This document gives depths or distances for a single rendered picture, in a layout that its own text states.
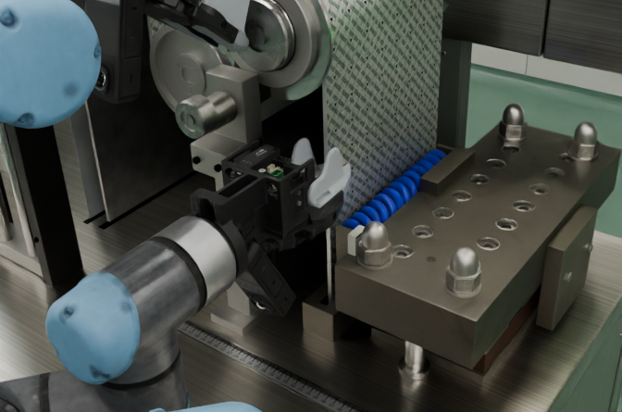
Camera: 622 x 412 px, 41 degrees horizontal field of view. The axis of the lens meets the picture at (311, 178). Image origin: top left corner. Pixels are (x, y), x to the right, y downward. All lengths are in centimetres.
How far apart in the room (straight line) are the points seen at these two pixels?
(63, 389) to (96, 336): 10
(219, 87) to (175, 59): 10
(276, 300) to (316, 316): 14
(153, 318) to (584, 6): 62
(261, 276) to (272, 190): 8
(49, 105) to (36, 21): 5
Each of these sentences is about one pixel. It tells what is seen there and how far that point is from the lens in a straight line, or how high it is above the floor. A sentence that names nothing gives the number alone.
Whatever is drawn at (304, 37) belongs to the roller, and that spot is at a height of 125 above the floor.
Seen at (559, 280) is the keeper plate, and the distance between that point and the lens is 93.
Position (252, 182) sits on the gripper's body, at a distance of 73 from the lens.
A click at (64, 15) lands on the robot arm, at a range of 45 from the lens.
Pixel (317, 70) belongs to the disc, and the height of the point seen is 122.
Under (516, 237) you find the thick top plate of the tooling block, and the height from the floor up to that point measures 103.
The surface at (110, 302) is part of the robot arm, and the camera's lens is 64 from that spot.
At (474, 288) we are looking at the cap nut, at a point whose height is 104.
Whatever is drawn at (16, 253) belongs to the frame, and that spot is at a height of 92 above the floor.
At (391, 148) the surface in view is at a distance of 96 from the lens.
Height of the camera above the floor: 153
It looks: 30 degrees down
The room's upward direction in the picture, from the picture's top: 2 degrees counter-clockwise
